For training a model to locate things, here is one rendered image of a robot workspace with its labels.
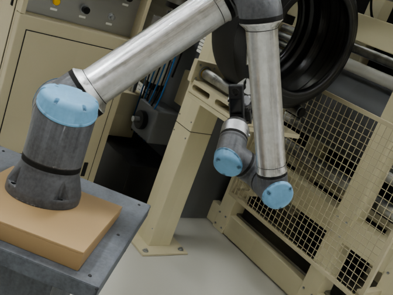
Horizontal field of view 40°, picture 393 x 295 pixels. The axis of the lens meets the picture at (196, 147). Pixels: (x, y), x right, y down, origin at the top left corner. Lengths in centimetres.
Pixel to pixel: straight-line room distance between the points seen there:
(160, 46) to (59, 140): 39
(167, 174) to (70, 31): 78
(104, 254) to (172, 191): 127
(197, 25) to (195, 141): 106
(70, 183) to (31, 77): 106
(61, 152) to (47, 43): 108
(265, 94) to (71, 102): 52
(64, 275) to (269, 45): 76
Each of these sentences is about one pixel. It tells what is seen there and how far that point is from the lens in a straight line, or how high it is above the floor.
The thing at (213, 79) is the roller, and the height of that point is 90.
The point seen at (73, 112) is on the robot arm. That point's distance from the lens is 131.
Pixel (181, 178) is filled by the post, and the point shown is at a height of 38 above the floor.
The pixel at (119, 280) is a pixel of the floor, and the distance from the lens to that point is 238.
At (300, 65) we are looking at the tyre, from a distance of 248.
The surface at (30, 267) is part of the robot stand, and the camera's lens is 124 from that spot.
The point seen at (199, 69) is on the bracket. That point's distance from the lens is 232.
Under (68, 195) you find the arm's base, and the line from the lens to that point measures 138.
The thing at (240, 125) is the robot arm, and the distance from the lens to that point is 171.
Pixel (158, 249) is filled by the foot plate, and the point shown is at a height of 1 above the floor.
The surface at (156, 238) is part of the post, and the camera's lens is 268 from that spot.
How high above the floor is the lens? 127
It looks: 17 degrees down
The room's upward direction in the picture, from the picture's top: 20 degrees clockwise
